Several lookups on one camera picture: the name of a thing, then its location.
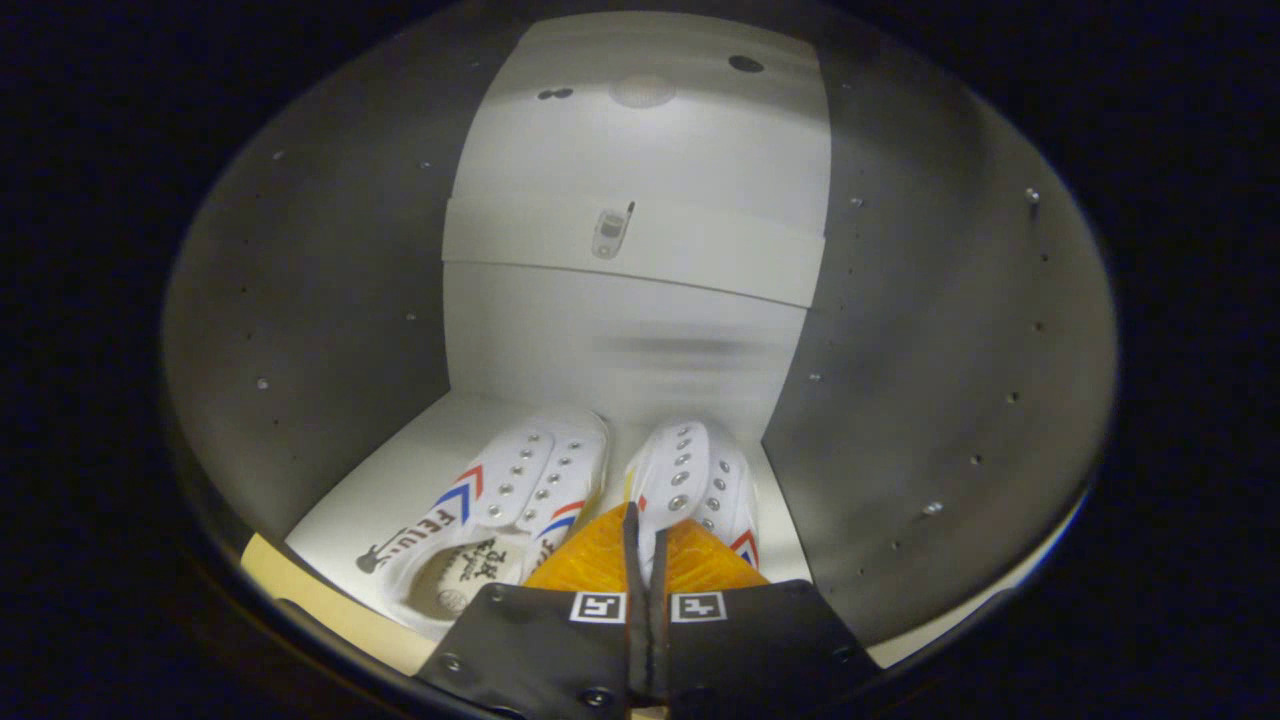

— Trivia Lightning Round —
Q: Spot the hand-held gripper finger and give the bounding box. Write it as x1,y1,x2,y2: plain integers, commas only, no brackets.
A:
413,503,653,720
650,518,883,720

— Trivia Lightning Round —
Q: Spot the white canvas shoe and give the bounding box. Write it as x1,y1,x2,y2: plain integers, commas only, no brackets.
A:
622,418,761,586
385,405,611,641

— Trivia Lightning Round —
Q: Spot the grey shoe cabinet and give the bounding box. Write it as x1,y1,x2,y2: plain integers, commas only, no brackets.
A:
160,10,1119,671

